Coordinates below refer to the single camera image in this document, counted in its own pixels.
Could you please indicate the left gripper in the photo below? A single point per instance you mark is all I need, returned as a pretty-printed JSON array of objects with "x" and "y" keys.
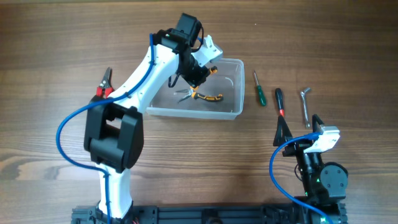
[{"x": 198, "y": 77}]

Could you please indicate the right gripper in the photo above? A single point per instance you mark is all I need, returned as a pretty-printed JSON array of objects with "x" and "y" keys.
[{"x": 297, "y": 147}]

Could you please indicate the orange black long-nose pliers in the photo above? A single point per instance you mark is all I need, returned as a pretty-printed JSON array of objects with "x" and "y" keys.
[{"x": 205, "y": 97}]

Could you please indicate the red handled pruning shears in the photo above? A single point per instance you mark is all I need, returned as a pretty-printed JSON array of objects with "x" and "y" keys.
[{"x": 105, "y": 85}]

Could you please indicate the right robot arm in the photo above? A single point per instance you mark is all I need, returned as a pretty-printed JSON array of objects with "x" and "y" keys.
[{"x": 324, "y": 184}]

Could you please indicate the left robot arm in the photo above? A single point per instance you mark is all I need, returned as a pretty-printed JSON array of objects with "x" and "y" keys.
[{"x": 114, "y": 134}]

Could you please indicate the clear plastic container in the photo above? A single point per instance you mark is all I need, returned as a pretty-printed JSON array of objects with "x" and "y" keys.
[{"x": 228, "y": 82}]

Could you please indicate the silver L-shaped socket wrench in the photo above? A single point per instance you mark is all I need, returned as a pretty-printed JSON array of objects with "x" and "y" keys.
[{"x": 305, "y": 108}]

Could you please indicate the black red handled screwdriver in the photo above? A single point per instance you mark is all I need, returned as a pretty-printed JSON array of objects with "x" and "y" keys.
[{"x": 280, "y": 101}]

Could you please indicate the green handled screwdriver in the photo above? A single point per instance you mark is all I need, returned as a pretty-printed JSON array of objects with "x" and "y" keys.
[{"x": 260, "y": 93}]

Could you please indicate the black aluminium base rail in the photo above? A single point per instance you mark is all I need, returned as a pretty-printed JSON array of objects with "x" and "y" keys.
[{"x": 268, "y": 213}]

